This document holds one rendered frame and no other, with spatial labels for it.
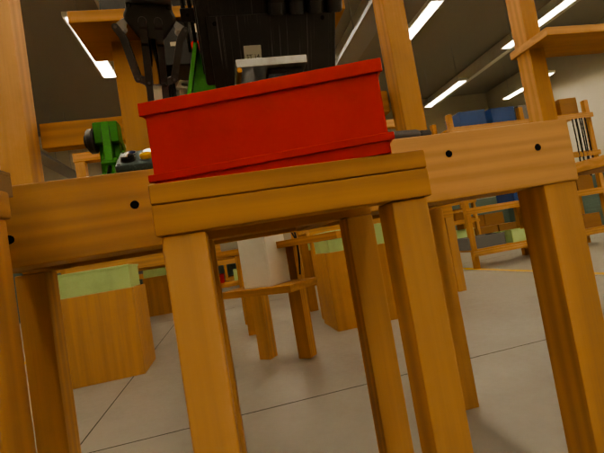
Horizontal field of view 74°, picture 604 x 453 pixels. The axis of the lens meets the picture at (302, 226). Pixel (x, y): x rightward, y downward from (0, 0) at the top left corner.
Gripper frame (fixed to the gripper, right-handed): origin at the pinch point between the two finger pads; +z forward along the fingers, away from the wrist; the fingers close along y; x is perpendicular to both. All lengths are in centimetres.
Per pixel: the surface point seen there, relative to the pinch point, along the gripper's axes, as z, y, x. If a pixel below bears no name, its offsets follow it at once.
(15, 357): 27.7, -20.5, -32.7
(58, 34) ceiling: 0, -162, 689
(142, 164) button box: 10.8, -4.2, -2.1
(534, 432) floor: 97, 103, -22
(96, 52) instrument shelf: -5, -22, 86
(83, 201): 16.8, -15.1, -4.8
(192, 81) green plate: -1.2, 7.7, 29.8
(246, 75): -4.3, 19.1, 14.6
